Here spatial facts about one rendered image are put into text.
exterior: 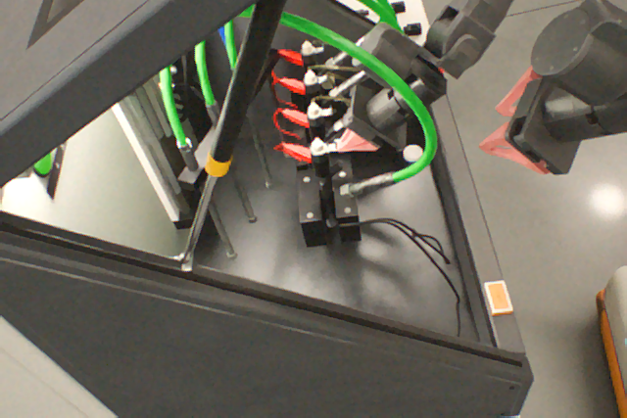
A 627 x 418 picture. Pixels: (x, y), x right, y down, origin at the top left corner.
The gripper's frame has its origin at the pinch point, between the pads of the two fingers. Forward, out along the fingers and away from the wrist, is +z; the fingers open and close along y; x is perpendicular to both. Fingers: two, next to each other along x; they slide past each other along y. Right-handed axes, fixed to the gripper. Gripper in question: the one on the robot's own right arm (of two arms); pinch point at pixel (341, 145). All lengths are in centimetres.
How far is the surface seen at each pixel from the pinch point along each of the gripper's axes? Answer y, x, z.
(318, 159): 1.6, 1.7, 3.5
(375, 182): -1.8, 10.3, -7.2
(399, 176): -2.8, 10.8, -11.0
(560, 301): -116, -37, 41
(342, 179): -7.8, -3.5, 10.2
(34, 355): 28, 42, 12
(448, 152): -22.9, -13.2, -0.4
